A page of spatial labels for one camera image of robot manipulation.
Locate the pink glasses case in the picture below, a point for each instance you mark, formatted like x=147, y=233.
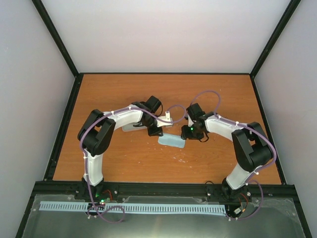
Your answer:
x=133, y=127

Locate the light blue slotted cable duct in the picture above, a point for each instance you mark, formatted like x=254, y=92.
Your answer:
x=135, y=208

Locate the clear acrylic front plate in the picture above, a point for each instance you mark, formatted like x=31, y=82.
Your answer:
x=264, y=218

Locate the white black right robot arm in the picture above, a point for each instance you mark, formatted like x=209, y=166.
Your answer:
x=252, y=148

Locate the light blue cleaning cloth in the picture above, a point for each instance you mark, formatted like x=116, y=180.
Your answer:
x=171, y=140

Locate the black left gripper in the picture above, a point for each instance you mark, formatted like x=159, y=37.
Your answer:
x=154, y=132

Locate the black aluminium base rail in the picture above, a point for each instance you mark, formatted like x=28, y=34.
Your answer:
x=117, y=190

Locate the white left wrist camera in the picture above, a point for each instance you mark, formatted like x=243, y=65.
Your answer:
x=165, y=120

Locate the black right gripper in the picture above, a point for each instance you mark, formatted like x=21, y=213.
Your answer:
x=185, y=135

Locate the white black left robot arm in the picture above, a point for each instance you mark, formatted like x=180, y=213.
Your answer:
x=97, y=131

